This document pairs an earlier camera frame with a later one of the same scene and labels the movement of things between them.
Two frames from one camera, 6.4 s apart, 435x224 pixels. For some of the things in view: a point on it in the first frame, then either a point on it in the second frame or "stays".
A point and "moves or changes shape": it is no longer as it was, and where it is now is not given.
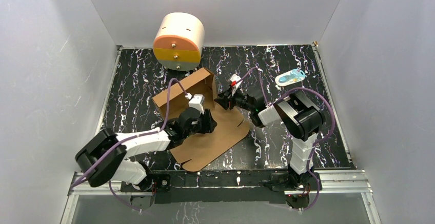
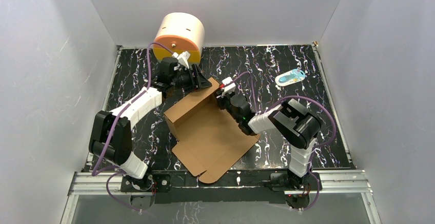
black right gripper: [224, 100] -> [221, 99]
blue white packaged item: [290, 77] stays
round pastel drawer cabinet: [178, 41] stays
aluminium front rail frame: [349, 182] stays
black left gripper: [206, 121] -> [196, 78]
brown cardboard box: [197, 150] moves or changes shape
